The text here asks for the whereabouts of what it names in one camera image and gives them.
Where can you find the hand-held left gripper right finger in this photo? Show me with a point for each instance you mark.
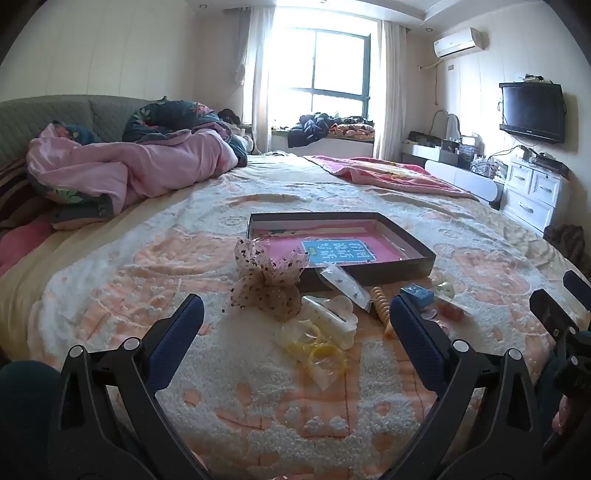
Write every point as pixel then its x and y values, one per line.
pixel 415 341

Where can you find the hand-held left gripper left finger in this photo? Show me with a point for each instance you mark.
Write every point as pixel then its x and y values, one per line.
pixel 178 337

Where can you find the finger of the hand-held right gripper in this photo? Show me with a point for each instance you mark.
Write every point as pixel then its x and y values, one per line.
pixel 579 286
pixel 551 316

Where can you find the small blue box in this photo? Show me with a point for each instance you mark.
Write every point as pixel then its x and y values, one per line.
pixel 418 295

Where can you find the beige ribbed hair clip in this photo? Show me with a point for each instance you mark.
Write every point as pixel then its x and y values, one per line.
pixel 381 307

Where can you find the shallow cardboard box pink inside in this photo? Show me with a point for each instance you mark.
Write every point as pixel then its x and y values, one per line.
pixel 392 272

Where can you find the earring card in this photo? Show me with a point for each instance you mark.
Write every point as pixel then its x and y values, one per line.
pixel 346 286

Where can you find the white hair claw clip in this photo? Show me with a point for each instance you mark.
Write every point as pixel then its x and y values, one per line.
pixel 328 318

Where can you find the polka-dot mesh hair bow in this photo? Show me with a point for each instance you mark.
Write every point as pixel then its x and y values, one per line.
pixel 268 281

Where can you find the person's right hand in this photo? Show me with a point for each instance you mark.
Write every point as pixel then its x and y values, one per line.
pixel 563 417

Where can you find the brown fuzzy bag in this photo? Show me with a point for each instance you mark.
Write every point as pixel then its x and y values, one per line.
pixel 565 242

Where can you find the pearl hair accessory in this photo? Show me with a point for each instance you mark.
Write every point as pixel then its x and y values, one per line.
pixel 442 282

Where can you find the person's right leg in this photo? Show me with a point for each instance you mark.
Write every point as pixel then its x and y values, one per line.
pixel 568 457

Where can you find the person's leg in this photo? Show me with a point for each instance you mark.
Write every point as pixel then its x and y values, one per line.
pixel 23 415
pixel 568 457

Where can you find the white drawer dresser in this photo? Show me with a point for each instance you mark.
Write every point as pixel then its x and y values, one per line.
pixel 531 194

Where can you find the blue printed card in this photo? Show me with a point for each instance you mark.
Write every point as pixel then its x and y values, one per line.
pixel 341 251

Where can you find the black set-top box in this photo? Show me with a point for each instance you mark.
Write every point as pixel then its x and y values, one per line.
pixel 549 164

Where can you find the white desk with clutter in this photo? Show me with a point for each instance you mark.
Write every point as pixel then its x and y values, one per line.
pixel 461 177

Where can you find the pink printed blanket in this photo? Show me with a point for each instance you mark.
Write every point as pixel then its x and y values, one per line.
pixel 392 173

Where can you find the person's left leg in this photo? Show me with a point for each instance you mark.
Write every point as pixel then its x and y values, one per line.
pixel 23 415

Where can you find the pink quilt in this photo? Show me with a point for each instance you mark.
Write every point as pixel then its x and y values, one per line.
pixel 138 166

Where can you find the pink pillow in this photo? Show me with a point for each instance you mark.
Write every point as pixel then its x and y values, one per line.
pixel 21 244

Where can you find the dark floral quilt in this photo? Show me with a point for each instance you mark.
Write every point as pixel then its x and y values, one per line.
pixel 171 117

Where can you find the pile of dark clothes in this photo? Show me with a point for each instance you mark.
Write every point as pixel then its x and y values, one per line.
pixel 314 127

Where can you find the white sheer curtain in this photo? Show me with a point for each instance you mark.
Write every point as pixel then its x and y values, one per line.
pixel 256 83
pixel 390 92

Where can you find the green padded headboard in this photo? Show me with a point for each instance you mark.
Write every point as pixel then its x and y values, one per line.
pixel 55 113

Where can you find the white air conditioner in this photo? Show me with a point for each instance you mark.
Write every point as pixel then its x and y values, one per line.
pixel 459 42

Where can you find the window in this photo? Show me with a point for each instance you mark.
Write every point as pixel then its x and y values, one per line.
pixel 339 69

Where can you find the black wall television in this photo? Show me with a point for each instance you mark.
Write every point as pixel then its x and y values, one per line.
pixel 533 110

